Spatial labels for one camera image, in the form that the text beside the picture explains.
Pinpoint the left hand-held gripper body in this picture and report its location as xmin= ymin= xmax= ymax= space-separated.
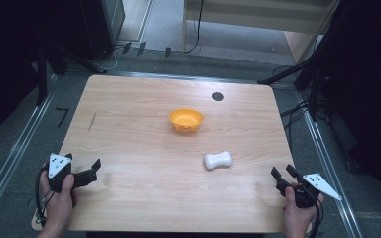
xmin=47 ymin=152 xmax=76 ymax=194

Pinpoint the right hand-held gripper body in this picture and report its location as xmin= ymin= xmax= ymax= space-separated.
xmin=282 ymin=172 xmax=343 ymax=209

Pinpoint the white bone-shaped toy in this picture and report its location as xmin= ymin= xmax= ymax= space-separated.
xmin=203 ymin=150 xmax=234 ymax=171

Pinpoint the orange plastic bowl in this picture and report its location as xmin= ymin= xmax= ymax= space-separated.
xmin=168 ymin=108 xmax=205 ymax=134

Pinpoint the person's right hand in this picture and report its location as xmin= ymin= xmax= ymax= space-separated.
xmin=282 ymin=181 xmax=325 ymax=233

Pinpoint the person's left hand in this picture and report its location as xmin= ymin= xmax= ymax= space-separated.
xmin=39 ymin=165 xmax=81 ymax=230

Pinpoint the beige round tag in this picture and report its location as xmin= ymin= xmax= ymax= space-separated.
xmin=30 ymin=208 xmax=48 ymax=232

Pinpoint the black metal stand with braces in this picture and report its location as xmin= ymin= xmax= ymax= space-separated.
xmin=257 ymin=6 xmax=345 ymax=123

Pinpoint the dark curtain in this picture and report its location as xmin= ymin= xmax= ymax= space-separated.
xmin=320 ymin=0 xmax=381 ymax=212
xmin=0 ymin=0 xmax=83 ymax=150

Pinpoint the dark cabinet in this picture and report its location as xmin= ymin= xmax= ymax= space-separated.
xmin=78 ymin=0 xmax=127 ymax=61

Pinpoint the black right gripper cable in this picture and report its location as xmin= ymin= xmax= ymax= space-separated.
xmin=309 ymin=197 xmax=325 ymax=238

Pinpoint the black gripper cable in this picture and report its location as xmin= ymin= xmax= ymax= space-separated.
xmin=309 ymin=197 xmax=325 ymax=238
xmin=34 ymin=164 xmax=56 ymax=228

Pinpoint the long metal floor rail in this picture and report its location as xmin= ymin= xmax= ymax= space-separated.
xmin=296 ymin=90 xmax=364 ymax=238
xmin=0 ymin=74 xmax=60 ymax=229

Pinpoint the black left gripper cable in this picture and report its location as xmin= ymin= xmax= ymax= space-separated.
xmin=34 ymin=164 xmax=56 ymax=228

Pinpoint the bundle of black floor cables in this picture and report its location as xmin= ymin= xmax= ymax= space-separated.
xmin=271 ymin=64 xmax=328 ymax=152

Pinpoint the white cable on floor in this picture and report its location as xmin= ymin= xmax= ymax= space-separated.
xmin=90 ymin=45 xmax=124 ymax=73

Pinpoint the metal floor rail behind table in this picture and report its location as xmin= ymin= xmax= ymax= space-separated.
xmin=107 ymin=70 xmax=259 ymax=85

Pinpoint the white frame partition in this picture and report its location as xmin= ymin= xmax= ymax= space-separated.
xmin=181 ymin=0 xmax=341 ymax=64

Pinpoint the black hanging cable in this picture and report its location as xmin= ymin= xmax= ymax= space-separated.
xmin=182 ymin=0 xmax=206 ymax=55

